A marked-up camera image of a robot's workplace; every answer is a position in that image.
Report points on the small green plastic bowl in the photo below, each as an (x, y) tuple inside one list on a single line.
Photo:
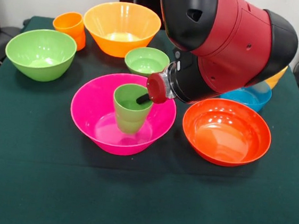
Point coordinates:
[(144, 60)]

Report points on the dark grey floor case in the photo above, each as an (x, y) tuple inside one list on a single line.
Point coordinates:
[(1, 43)]

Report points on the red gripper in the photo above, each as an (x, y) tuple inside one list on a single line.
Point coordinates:
[(157, 88)]

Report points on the green plastic cup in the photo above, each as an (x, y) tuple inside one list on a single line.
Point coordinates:
[(130, 118)]

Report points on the yellow plastic cup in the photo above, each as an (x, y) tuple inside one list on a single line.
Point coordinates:
[(277, 77)]

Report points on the pink plastic bowl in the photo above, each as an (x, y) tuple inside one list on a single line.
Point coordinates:
[(93, 111)]

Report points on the blue plastic bowl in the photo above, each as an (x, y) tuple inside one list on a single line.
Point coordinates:
[(255, 99)]

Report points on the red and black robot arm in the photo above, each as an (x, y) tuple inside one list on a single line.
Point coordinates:
[(227, 32)]

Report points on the red plastic bowl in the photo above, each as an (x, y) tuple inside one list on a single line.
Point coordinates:
[(224, 136)]

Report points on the orange plastic cup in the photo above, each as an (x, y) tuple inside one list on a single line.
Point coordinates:
[(68, 23)]

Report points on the large green plastic bowl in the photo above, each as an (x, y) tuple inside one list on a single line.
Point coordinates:
[(38, 52)]

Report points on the dark green table cloth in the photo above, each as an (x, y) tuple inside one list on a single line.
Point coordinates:
[(140, 196)]

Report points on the large orange plastic bowl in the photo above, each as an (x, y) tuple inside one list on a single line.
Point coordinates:
[(121, 26)]

